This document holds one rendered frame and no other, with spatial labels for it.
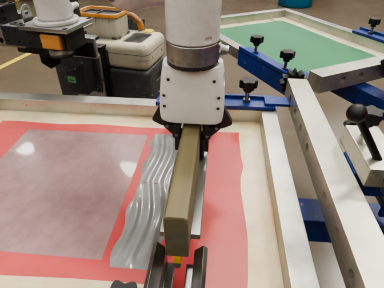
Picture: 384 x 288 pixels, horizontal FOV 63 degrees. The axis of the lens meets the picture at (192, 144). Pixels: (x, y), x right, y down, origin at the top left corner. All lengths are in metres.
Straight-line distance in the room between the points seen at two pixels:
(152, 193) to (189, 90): 0.22
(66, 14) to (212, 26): 0.64
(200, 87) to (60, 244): 0.33
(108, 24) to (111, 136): 0.91
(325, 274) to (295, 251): 1.24
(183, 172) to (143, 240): 0.16
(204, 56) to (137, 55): 1.10
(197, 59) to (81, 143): 0.42
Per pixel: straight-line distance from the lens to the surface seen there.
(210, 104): 0.47
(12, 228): 0.62
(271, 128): 0.73
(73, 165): 0.70
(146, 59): 1.52
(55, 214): 0.61
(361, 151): 0.56
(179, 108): 0.48
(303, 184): 2.13
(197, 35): 0.42
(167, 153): 0.69
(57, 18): 1.00
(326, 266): 1.77
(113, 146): 0.74
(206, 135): 0.52
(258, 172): 0.66
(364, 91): 1.16
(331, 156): 0.60
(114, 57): 1.58
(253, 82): 0.77
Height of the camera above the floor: 1.38
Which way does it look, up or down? 36 degrees down
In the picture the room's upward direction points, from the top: straight up
